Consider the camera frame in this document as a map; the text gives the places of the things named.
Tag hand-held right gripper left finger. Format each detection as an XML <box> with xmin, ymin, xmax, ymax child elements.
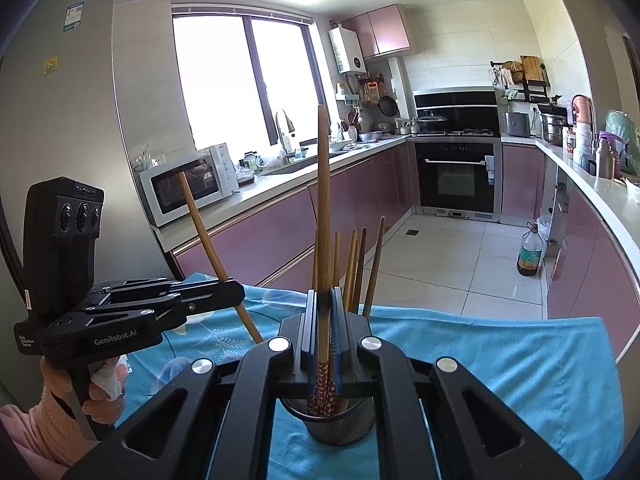
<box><xmin>62</xmin><ymin>289</ymin><xmax>320</xmax><ymax>480</ymax></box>

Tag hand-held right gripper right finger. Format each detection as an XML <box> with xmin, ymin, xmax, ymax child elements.
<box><xmin>332</xmin><ymin>286</ymin><xmax>583</xmax><ymax>480</ymax></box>

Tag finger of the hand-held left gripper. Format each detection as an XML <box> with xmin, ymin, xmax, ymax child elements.
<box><xmin>87</xmin><ymin>280</ymin><xmax>183</xmax><ymax>306</ymax></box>
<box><xmin>65</xmin><ymin>280</ymin><xmax>246</xmax><ymax>333</ymax></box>

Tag long light wooden chopstick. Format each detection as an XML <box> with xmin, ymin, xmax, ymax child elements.
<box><xmin>177</xmin><ymin>171</ymin><xmax>265</xmax><ymax>345</ymax></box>

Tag bunch of red-tipped chopsticks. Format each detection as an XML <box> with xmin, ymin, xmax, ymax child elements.
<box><xmin>310</xmin><ymin>216</ymin><xmax>387</xmax><ymax>417</ymax></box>

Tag metal mesh chopstick holder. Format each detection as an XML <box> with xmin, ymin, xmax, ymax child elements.
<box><xmin>279</xmin><ymin>394</ymin><xmax>376</xmax><ymax>447</ymax></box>

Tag brown chopstick red patterned end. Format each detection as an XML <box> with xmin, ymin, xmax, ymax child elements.
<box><xmin>315</xmin><ymin>104</ymin><xmax>335</xmax><ymax>401</ymax></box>

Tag person's left forearm pink sleeve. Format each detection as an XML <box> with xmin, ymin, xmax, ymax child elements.
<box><xmin>0</xmin><ymin>382</ymin><xmax>101</xmax><ymax>468</ymax></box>

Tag person's left hand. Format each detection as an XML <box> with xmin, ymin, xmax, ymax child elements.
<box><xmin>40</xmin><ymin>354</ymin><xmax>129</xmax><ymax>429</ymax></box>

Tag white kitchen countertop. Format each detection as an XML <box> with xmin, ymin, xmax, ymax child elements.
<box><xmin>155</xmin><ymin>132</ymin><xmax>640</xmax><ymax>281</ymax></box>

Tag long pink base cabinets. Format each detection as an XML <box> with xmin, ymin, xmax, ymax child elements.
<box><xmin>172</xmin><ymin>141</ymin><xmax>416</xmax><ymax>292</ymax></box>

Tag white microwave oven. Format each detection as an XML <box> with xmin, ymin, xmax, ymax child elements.
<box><xmin>138</xmin><ymin>142</ymin><xmax>241</xmax><ymax>228</ymax></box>

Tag silver refrigerator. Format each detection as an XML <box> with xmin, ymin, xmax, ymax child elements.
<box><xmin>0</xmin><ymin>0</ymin><xmax>187</xmax><ymax>403</ymax></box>

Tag glass jars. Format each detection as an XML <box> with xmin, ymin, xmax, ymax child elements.
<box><xmin>239</xmin><ymin>151</ymin><xmax>266</xmax><ymax>184</ymax></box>

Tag blue printed tablecloth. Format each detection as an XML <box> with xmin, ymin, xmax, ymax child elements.
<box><xmin>117</xmin><ymin>272</ymin><xmax>627</xmax><ymax>480</ymax></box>

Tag kitchen sink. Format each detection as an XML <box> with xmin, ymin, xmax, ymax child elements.
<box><xmin>262</xmin><ymin>152</ymin><xmax>322</xmax><ymax>176</ymax></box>

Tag chrome kitchen faucet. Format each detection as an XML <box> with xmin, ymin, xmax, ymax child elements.
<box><xmin>275</xmin><ymin>109</ymin><xmax>299</xmax><ymax>164</ymax></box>

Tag black built-in oven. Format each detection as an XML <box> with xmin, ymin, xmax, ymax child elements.
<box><xmin>414</xmin><ymin>136</ymin><xmax>504</xmax><ymax>224</ymax></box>

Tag cooking oil bottle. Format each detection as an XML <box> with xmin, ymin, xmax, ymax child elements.
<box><xmin>516</xmin><ymin>222</ymin><xmax>546</xmax><ymax>277</ymax></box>

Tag dark framed kitchen window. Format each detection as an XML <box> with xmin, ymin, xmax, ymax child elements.
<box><xmin>171</xmin><ymin>7</ymin><xmax>336</xmax><ymax>154</ymax></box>

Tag lidded wok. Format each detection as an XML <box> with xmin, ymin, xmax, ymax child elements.
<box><xmin>416</xmin><ymin>112</ymin><xmax>451</xmax><ymax>134</ymax></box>

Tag curved pink base cabinets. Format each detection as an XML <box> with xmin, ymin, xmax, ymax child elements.
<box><xmin>501</xmin><ymin>142</ymin><xmax>640</xmax><ymax>357</ymax></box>

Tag black range hood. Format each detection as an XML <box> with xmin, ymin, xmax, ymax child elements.
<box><xmin>412</xmin><ymin>88</ymin><xmax>502</xmax><ymax>136</ymax></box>

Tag silver box appliance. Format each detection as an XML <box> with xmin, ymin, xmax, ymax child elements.
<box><xmin>503</xmin><ymin>111</ymin><xmax>531</xmax><ymax>138</ymax></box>

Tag stainless steel steamer pot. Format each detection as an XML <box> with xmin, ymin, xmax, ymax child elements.
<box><xmin>540</xmin><ymin>109</ymin><xmax>569</xmax><ymax>145</ymax></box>

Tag steel thermos bottle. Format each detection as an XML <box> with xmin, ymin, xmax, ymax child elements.
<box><xmin>595</xmin><ymin>137</ymin><xmax>615</xmax><ymax>180</ymax></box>

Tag pink tall kettle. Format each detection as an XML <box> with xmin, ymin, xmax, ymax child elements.
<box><xmin>570</xmin><ymin>94</ymin><xmax>596</xmax><ymax>162</ymax></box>

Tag wooden cutting board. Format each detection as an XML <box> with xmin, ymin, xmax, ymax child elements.
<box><xmin>520</xmin><ymin>55</ymin><xmax>544</xmax><ymax>81</ymax></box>

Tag green plastic bag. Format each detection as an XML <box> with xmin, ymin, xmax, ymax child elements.
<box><xmin>605</xmin><ymin>110</ymin><xmax>640</xmax><ymax>174</ymax></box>

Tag wall utensil rack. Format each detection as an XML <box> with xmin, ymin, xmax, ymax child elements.
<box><xmin>357</xmin><ymin>74</ymin><xmax>386</xmax><ymax>112</ymax></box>

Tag white wall water heater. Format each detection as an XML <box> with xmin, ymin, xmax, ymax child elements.
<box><xmin>328</xmin><ymin>25</ymin><xmax>367</xmax><ymax>75</ymax></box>

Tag pink wall cabinets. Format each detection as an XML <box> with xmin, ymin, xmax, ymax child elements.
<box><xmin>342</xmin><ymin>4</ymin><xmax>414</xmax><ymax>60</ymax></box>

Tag black wall rack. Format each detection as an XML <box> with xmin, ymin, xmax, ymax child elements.
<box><xmin>490</xmin><ymin>55</ymin><xmax>551</xmax><ymax>104</ymax></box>

